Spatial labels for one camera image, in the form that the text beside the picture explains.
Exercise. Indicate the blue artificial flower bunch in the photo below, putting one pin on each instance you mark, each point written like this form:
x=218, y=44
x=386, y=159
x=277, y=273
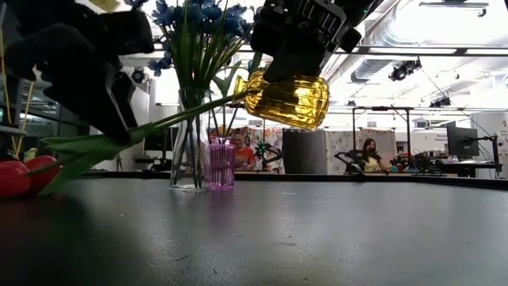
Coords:
x=170, y=16
x=234, y=20

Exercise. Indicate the purple ribbed glass vase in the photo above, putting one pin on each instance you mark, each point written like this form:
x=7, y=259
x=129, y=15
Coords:
x=222, y=163

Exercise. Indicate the black metal stand frame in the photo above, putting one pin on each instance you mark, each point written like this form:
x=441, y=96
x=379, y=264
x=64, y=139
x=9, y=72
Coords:
x=408, y=131

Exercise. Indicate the yellow ribbed glass vase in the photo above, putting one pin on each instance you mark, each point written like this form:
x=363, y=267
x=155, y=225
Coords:
x=309, y=101

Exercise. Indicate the black ceiling spotlight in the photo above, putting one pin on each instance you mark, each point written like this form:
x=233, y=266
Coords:
x=137, y=75
x=440, y=102
x=405, y=70

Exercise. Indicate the black computer monitor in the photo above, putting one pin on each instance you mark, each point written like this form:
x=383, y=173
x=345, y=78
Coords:
x=462, y=141

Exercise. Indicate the clear glass vase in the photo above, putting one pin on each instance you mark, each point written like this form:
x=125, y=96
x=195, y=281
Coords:
x=178, y=167

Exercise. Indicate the black background robot arm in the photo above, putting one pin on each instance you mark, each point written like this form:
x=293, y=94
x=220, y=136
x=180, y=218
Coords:
x=349, y=161
x=270, y=153

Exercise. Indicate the long ceiling light strip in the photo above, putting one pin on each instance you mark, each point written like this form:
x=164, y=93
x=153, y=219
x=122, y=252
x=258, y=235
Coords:
x=416, y=51

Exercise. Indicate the black table frame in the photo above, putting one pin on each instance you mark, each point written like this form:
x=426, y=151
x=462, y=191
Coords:
x=397, y=180

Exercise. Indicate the black partition curtain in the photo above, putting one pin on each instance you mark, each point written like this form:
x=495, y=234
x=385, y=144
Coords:
x=303, y=151

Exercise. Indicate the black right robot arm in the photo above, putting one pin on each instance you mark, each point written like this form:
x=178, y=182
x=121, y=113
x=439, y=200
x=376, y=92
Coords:
x=357, y=10

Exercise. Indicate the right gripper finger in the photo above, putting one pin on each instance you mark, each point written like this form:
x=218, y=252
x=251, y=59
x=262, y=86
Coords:
x=295, y=67

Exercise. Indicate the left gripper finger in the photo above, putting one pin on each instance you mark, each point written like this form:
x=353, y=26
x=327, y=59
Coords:
x=126, y=99
x=95, y=103

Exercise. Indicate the person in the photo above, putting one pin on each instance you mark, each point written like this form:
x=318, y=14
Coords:
x=242, y=153
x=371, y=157

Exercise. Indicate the silver ventilation duct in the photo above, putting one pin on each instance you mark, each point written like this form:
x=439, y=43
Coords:
x=369, y=67

